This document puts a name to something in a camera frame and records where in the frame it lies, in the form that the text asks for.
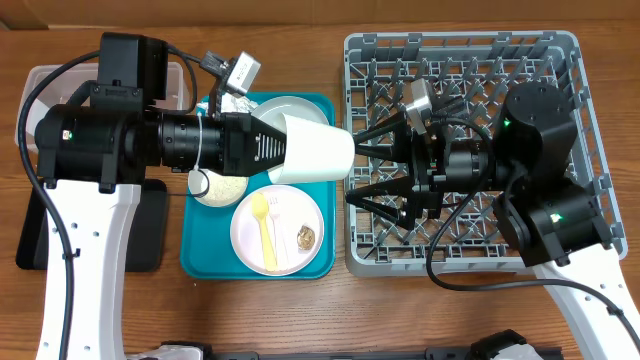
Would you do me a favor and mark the brown food scrap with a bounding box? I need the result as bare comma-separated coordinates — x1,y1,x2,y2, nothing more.
297,225,316,251

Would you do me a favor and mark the grey round plate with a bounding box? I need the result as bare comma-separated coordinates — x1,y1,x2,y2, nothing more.
251,96,329,133

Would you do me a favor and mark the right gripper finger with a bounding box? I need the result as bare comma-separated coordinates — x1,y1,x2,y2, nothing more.
353,112,411,163
345,176,415,225

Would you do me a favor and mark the grey dishwasher rack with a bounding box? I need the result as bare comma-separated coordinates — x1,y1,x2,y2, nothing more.
343,31,629,277

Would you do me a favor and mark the pink round plate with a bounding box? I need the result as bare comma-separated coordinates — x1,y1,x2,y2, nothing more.
230,185,324,277

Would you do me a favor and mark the black plastic tray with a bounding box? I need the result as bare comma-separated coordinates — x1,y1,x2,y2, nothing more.
15,179,169,273

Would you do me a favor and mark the clear plastic bin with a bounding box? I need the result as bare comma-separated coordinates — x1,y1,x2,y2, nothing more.
18,62,191,153

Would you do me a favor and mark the yellow plastic spoon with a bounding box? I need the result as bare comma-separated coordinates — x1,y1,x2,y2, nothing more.
251,192,278,272

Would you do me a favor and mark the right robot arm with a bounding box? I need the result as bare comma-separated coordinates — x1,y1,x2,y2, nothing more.
345,79,639,359

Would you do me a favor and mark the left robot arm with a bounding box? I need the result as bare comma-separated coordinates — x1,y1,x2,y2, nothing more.
23,33,287,359

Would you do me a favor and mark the grey bowl with rice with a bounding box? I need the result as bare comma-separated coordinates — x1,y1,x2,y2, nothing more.
188,169,249,207

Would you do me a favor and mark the white crumpled napkin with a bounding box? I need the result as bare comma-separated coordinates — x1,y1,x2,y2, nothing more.
196,93,258,115

